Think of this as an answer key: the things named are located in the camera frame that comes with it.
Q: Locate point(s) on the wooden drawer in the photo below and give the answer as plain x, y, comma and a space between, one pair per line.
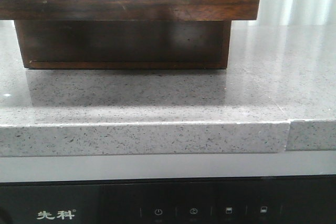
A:
126, 40
182, 10

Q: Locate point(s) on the black glass appliance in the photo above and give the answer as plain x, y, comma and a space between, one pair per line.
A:
281, 199

